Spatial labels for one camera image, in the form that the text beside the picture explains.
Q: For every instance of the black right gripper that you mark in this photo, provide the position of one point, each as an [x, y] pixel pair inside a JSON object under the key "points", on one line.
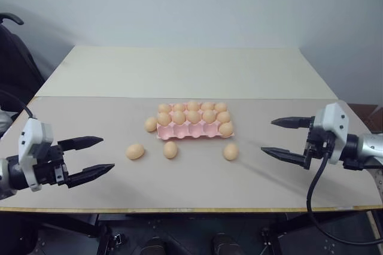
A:
{"points": [[318, 144]]}

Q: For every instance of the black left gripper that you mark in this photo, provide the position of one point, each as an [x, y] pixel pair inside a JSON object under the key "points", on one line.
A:
{"points": [[54, 172]]}

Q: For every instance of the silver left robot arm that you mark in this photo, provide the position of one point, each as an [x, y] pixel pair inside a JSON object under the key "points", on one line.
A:
{"points": [[6, 177]]}

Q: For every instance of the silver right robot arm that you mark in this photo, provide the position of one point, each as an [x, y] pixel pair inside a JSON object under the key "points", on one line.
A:
{"points": [[369, 147]]}

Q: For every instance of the pink egg tray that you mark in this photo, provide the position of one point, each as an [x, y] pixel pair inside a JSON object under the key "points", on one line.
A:
{"points": [[191, 132]]}

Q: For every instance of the tan egg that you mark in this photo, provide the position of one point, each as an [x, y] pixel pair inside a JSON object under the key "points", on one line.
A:
{"points": [[193, 105], [163, 118], [193, 116], [150, 124], [223, 116], [207, 106], [221, 107], [231, 151], [164, 108], [170, 150], [226, 128], [135, 151], [209, 116], [179, 117], [179, 107]]}

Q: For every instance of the white perforated strip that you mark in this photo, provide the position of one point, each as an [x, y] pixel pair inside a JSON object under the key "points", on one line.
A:
{"points": [[378, 186]]}

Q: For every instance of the dark rounded shape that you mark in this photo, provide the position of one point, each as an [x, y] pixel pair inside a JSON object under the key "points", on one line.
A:
{"points": [[155, 246], [223, 244]]}

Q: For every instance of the black office chair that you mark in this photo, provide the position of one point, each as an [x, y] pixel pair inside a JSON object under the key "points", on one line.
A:
{"points": [[18, 63]]}

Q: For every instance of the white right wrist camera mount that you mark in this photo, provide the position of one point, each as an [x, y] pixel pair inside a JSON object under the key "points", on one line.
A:
{"points": [[335, 120]]}

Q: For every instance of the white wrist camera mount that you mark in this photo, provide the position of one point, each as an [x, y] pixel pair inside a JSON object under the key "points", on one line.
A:
{"points": [[34, 135], [335, 120]]}

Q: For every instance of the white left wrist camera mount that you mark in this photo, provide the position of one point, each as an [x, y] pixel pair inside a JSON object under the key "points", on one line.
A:
{"points": [[34, 135]]}

